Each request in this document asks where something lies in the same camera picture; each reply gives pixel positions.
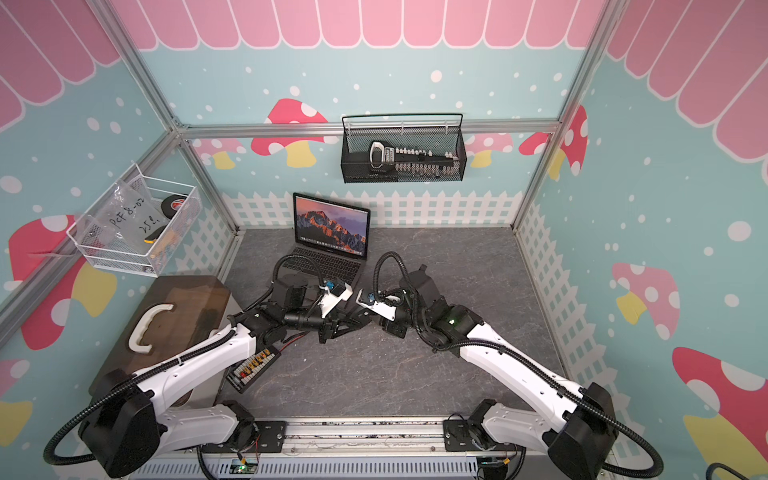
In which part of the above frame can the black tape roll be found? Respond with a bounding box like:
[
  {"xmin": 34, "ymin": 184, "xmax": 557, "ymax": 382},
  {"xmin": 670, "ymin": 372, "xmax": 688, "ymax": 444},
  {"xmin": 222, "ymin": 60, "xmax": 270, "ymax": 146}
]
[{"xmin": 161, "ymin": 194, "xmax": 187, "ymax": 219}]

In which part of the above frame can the clear plastic bag with writing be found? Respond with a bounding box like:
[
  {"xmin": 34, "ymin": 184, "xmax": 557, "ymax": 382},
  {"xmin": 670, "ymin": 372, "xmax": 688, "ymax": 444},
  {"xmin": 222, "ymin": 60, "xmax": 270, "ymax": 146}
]
[{"xmin": 94, "ymin": 180, "xmax": 168, "ymax": 252}]

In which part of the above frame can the white wire wall basket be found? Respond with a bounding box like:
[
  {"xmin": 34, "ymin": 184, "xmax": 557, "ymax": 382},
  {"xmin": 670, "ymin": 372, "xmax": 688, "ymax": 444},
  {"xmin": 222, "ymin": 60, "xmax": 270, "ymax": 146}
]
[{"xmin": 67, "ymin": 164, "xmax": 202, "ymax": 277}]

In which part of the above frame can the black wire mesh basket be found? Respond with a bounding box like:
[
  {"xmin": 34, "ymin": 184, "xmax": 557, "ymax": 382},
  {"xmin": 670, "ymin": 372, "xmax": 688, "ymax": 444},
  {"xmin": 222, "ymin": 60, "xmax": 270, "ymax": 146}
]
[{"xmin": 340, "ymin": 113, "xmax": 467, "ymax": 183}]

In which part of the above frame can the black terminal strip board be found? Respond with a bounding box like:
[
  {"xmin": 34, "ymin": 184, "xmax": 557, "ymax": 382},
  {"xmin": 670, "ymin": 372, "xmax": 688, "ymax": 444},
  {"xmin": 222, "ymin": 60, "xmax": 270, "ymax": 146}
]
[{"xmin": 225, "ymin": 345, "xmax": 282, "ymax": 393}]

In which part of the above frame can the grey laptop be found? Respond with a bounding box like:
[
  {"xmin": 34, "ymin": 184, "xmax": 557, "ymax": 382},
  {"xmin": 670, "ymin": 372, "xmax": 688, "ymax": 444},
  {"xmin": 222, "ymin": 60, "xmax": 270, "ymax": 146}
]
[{"xmin": 282, "ymin": 193, "xmax": 371, "ymax": 287}]

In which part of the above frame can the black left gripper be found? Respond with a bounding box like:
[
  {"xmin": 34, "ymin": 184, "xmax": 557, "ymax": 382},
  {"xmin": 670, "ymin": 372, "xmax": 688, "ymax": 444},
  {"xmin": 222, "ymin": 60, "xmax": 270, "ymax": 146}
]
[{"xmin": 285, "ymin": 306, "xmax": 362, "ymax": 345}]

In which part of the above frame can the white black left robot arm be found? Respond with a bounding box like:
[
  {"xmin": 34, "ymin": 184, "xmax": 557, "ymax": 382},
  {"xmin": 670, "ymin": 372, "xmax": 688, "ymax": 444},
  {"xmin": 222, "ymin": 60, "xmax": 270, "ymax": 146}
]
[{"xmin": 43, "ymin": 273, "xmax": 371, "ymax": 478}]

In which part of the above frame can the socket set in basket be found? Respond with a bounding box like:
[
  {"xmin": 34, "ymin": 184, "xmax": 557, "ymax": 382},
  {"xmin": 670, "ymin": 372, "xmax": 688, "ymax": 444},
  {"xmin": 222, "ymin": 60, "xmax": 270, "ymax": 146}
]
[{"xmin": 368, "ymin": 141, "xmax": 464, "ymax": 181}]

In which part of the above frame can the yellow black tool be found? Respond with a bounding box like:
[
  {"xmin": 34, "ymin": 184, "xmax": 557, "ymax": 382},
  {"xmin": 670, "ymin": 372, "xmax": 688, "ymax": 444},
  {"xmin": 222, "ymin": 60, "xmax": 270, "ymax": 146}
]
[{"xmin": 144, "ymin": 226, "xmax": 166, "ymax": 244}]

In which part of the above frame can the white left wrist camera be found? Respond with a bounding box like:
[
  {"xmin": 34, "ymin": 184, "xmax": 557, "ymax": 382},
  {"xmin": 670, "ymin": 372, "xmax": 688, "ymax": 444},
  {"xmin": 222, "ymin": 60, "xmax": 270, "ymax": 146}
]
[{"xmin": 319, "ymin": 283, "xmax": 353, "ymax": 319}]

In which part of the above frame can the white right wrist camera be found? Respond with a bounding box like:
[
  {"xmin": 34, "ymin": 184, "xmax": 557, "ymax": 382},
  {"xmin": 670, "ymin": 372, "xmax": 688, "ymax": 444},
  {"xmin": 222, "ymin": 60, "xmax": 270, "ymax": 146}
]
[{"xmin": 355, "ymin": 289, "xmax": 397, "ymax": 321}]

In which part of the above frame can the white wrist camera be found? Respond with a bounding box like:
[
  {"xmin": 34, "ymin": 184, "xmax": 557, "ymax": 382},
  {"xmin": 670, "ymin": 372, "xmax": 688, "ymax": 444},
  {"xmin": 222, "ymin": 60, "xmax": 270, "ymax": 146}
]
[
  {"xmin": 355, "ymin": 289, "xmax": 397, "ymax": 321},
  {"xmin": 319, "ymin": 283, "xmax": 353, "ymax": 319}
]

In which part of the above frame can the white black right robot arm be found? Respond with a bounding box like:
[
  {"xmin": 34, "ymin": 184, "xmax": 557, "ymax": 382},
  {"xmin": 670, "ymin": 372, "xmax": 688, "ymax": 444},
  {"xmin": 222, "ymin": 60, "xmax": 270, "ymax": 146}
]
[{"xmin": 358, "ymin": 251, "xmax": 664, "ymax": 479}]

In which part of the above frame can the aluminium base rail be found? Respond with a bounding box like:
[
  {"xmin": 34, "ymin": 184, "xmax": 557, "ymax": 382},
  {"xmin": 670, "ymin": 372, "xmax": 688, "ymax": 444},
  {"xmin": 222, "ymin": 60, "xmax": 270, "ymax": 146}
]
[{"xmin": 132, "ymin": 414, "xmax": 563, "ymax": 479}]

